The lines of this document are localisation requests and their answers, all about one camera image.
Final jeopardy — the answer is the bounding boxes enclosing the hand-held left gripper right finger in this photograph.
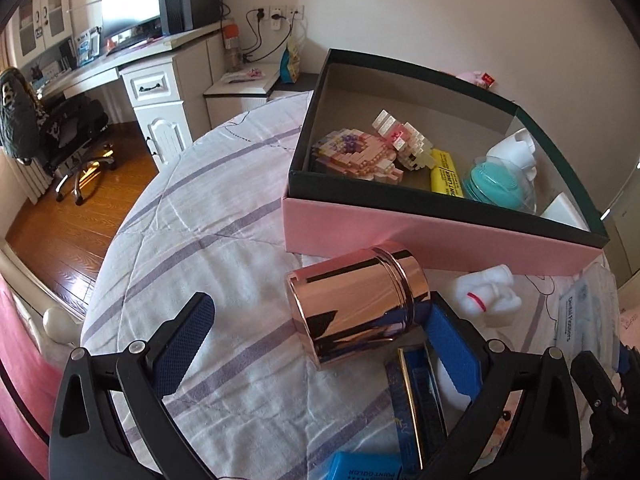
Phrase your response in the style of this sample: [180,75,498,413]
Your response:
[422,290,583,480]

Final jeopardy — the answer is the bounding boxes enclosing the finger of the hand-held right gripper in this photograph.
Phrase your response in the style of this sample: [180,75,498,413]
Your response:
[616,342,640,401]
[570,350,640,480]

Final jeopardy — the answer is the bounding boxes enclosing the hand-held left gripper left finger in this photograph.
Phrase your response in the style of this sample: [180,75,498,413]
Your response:
[48,292,217,480]

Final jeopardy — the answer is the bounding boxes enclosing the white doll figurine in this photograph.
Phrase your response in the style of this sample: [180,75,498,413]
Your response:
[445,266,523,328]

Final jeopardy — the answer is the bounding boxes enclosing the dark blue gold box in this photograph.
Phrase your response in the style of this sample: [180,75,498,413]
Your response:
[384,345,448,471]

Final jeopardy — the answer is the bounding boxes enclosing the clear dental flosser pack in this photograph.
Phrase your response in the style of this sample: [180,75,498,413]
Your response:
[555,265,621,356]

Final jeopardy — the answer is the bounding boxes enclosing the rose gold metal canister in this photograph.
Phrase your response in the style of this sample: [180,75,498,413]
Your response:
[285,241,431,372]

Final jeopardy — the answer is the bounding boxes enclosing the pink cardboard box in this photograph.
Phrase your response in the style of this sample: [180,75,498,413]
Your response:
[281,49,612,278]

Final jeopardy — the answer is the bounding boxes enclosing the blue highlighter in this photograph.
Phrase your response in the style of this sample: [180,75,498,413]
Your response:
[327,451,403,480]

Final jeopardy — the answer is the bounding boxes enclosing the teal round case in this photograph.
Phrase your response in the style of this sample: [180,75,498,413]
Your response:
[462,157,538,213]

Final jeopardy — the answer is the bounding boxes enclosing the yellow highlighter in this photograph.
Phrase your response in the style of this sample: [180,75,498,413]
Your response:
[430,149,468,200]

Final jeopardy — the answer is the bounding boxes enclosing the small white block figure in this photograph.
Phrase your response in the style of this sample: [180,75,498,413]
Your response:
[371,109,437,171]

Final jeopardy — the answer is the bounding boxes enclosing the large pink block figure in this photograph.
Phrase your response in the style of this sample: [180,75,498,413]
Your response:
[311,130,405,186]

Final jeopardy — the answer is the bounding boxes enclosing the pink printed cushion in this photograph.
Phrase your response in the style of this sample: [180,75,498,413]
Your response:
[620,305,640,346]

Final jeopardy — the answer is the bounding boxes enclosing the pink bedspread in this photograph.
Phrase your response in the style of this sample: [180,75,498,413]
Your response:
[0,275,66,480]

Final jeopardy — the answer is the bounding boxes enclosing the beige curtain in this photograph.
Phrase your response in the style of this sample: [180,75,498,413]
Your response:
[10,157,51,206]

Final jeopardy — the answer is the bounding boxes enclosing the white side cabinet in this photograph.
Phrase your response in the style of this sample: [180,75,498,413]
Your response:
[202,62,321,131]

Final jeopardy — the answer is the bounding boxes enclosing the black office chair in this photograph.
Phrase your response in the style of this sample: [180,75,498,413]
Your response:
[0,67,121,206]

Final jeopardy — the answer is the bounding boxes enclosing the pink white packet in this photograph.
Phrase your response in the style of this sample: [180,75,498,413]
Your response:
[222,67,263,83]

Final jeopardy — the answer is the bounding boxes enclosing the black printed jacket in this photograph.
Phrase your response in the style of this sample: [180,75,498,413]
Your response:
[0,67,43,161]

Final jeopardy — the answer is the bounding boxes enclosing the white desk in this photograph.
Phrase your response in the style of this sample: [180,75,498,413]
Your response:
[35,20,241,171]

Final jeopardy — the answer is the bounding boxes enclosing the orange-capped bottle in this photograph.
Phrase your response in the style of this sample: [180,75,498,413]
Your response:
[222,20,243,73]

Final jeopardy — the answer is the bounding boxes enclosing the blue snack bag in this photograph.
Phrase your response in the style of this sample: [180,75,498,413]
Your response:
[279,40,303,83]

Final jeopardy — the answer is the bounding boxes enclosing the black keyboard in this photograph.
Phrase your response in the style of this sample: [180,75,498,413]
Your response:
[106,32,163,56]

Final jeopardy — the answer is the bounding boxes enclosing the blue white box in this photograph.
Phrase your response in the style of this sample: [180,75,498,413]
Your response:
[75,30,101,66]

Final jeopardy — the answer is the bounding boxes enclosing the black computer monitor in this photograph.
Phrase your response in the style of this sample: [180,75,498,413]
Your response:
[100,0,163,43]

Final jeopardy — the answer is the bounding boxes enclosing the white glass-door cabinet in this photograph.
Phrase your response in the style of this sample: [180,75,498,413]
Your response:
[15,0,73,56]

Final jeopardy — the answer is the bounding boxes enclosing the white bed frame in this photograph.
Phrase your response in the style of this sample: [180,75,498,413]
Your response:
[0,240,88,348]

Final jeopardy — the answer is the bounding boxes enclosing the black power cable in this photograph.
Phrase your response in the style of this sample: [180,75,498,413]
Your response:
[240,15,296,56]

